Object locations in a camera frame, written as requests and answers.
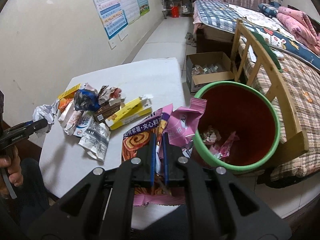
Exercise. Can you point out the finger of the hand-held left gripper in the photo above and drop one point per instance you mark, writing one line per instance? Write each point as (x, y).
(40, 126)
(29, 123)

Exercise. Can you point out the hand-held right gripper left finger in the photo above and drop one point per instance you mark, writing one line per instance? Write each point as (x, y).
(152, 160)

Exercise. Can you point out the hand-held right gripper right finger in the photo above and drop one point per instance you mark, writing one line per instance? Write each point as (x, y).
(165, 160)

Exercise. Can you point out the white paper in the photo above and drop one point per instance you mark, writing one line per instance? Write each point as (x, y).
(43, 112)

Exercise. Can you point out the purple pink snack bag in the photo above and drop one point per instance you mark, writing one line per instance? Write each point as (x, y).
(140, 135)

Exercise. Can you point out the white blue milk carton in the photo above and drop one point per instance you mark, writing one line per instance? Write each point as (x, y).
(85, 126)

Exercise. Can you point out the red bin with green rim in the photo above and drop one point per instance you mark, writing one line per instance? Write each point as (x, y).
(237, 120)

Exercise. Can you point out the person's left hand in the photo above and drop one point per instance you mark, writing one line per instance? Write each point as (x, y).
(13, 170)

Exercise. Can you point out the orange wrapper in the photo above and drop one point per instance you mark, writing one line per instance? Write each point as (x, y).
(63, 103)

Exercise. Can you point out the pink white packet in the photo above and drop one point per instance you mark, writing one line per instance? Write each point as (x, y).
(71, 116)

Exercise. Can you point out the small yellow box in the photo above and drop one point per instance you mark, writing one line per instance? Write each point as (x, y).
(68, 91)

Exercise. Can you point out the long yellow box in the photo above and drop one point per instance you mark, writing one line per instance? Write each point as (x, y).
(127, 116)

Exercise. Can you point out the crumpled blue black bag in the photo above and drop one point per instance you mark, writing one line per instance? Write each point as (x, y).
(86, 98)

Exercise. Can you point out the white grey printed bag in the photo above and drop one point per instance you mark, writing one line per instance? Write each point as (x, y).
(96, 140)

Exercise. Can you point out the person's leg in dark trousers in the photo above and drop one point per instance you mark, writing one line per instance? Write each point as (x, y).
(32, 192)

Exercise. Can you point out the pink wrapper in bin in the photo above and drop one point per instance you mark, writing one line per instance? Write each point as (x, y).
(228, 145)

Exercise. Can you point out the brown box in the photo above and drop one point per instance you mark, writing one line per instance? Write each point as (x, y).
(107, 111)

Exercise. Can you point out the crumpled red white wrapper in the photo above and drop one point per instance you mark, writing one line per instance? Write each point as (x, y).
(110, 95)

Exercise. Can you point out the cardboard box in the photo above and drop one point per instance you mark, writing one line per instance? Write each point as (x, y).
(200, 78)

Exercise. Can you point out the pair of shoes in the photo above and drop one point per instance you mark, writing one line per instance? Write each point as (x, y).
(190, 39)

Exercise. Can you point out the wooden chair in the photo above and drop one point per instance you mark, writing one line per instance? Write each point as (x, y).
(272, 80)

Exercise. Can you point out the red bucket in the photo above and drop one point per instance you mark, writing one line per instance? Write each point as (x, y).
(174, 12)

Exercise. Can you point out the green cloth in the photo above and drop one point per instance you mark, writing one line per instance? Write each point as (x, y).
(268, 47)

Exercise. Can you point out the brown patchwork quilt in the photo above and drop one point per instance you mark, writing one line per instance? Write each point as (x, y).
(305, 92)

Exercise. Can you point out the blue plaid blanket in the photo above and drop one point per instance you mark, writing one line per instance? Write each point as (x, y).
(217, 13)

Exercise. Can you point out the navy cartoon blanket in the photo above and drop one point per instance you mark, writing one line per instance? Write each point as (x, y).
(295, 47)

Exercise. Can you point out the blue floral pillow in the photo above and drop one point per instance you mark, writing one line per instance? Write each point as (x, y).
(267, 10)

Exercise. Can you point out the pink quilt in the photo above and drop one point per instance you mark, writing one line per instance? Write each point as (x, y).
(297, 25)

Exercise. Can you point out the white wall outlet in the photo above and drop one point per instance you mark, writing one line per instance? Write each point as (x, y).
(112, 45)

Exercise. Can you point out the white wall switch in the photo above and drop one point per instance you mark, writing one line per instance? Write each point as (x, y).
(123, 36)

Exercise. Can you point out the large blue wall poster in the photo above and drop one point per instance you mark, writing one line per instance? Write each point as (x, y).
(110, 10)

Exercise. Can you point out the white wall poster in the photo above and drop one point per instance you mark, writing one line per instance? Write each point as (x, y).
(127, 0)

